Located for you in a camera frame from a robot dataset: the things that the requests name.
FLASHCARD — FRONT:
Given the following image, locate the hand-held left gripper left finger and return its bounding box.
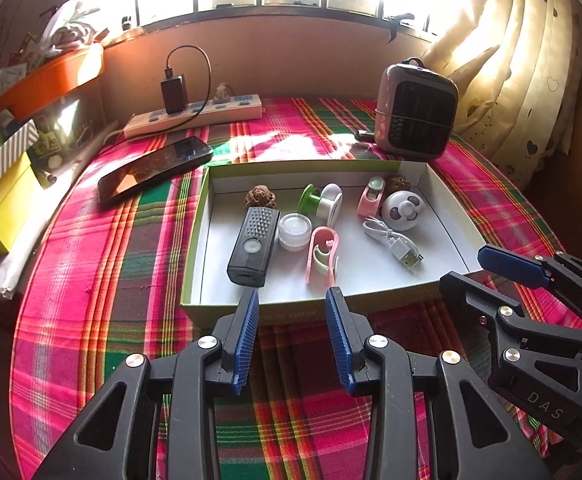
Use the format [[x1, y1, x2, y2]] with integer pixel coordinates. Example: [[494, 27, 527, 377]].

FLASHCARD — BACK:
[[31, 289, 261, 480]]

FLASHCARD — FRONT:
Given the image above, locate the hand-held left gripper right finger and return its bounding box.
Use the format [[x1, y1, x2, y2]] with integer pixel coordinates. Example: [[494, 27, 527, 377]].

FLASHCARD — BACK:
[[324, 287, 554, 480]]

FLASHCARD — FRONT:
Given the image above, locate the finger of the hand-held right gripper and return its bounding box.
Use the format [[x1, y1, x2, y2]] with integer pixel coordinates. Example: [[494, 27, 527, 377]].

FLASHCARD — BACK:
[[478, 245, 582, 333], [440, 271, 582, 426]]

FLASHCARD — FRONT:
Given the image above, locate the white usb cable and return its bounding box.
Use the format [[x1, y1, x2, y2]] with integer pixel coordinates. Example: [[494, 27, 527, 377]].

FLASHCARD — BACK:
[[362, 215, 425, 276]]

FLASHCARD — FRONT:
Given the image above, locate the green cardboard box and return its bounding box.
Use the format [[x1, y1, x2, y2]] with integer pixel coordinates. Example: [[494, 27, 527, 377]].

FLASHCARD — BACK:
[[180, 160, 484, 328]]

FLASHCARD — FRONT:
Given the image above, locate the pink plastic clip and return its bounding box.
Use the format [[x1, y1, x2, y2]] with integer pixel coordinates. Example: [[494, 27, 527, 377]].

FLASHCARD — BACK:
[[304, 226, 341, 285]]

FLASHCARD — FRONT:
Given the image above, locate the black perforated gadget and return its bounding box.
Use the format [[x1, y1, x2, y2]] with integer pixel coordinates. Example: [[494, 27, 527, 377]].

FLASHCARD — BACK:
[[226, 206, 278, 289]]

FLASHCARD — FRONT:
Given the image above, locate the white panda mini fan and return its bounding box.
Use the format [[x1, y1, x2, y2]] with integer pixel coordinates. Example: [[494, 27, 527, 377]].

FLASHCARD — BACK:
[[380, 189, 426, 233]]

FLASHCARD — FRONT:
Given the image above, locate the carved brown walnut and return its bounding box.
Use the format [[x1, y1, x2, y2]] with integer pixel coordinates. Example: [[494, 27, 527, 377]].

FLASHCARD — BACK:
[[243, 184, 278, 211], [384, 174, 412, 196]]

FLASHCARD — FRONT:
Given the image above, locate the pink and white clip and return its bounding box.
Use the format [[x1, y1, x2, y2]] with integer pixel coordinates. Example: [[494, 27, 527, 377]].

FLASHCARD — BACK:
[[358, 187, 386, 217]]

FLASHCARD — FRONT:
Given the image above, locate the green and white spool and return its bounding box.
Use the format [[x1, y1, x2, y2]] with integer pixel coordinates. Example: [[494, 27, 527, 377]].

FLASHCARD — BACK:
[[297, 182, 345, 224]]

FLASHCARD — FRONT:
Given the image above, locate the plaid tablecloth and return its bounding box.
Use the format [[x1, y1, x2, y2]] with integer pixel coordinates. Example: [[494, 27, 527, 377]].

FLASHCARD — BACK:
[[11, 95, 572, 480]]

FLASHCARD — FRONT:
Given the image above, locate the grey fan heater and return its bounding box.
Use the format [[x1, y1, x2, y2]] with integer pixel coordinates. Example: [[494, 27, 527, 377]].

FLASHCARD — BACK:
[[373, 57, 460, 161]]

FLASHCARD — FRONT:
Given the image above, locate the cream heart print curtain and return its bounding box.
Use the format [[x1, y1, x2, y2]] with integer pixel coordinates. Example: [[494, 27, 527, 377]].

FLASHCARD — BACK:
[[420, 0, 582, 187]]

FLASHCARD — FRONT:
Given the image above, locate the black smartphone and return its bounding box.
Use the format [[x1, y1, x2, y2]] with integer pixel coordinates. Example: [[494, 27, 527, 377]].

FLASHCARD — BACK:
[[96, 135, 215, 205]]

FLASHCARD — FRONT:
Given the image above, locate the white power strip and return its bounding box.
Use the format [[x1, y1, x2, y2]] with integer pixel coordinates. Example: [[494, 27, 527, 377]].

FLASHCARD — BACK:
[[123, 92, 264, 140]]

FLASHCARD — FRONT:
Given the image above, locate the white foam board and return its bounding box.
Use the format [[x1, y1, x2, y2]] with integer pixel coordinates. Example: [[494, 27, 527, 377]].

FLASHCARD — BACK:
[[0, 239, 50, 301]]

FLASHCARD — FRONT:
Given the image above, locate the black charger adapter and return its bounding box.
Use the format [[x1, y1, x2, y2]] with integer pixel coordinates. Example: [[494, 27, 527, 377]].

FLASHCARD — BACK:
[[160, 74, 191, 115]]

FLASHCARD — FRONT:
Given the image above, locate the black cloth tie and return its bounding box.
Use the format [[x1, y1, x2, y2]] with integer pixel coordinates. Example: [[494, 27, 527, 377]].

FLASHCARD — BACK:
[[383, 11, 416, 44]]

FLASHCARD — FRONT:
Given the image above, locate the yellow box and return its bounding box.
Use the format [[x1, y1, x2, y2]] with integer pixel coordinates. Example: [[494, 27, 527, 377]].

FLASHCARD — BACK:
[[0, 152, 42, 256]]

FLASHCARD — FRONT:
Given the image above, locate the striped box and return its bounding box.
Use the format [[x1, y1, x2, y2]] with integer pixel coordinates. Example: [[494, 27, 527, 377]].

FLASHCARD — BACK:
[[0, 119, 40, 211]]

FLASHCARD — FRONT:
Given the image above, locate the orange tray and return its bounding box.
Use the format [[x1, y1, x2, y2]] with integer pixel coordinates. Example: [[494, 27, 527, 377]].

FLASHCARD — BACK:
[[0, 42, 106, 121]]

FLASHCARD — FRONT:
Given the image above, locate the white plastic bag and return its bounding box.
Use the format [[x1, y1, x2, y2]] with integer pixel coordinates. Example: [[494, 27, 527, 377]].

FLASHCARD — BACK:
[[38, 0, 102, 54]]

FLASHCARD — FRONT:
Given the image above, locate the black charger cable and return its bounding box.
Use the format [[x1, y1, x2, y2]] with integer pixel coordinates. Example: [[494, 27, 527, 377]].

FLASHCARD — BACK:
[[165, 45, 211, 129]]

